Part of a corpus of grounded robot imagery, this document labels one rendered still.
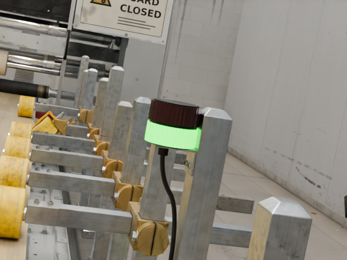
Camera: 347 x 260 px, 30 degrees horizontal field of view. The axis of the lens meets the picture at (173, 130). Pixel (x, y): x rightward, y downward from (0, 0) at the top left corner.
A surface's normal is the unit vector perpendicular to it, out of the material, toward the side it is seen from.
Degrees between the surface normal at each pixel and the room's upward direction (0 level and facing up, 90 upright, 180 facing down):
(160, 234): 90
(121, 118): 90
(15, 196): 39
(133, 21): 90
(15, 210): 68
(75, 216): 90
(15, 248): 0
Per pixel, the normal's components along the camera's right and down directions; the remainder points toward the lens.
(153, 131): -0.65, -0.03
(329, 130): -0.97, -0.14
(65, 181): 0.20, 0.15
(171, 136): -0.01, 0.11
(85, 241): 0.18, -0.98
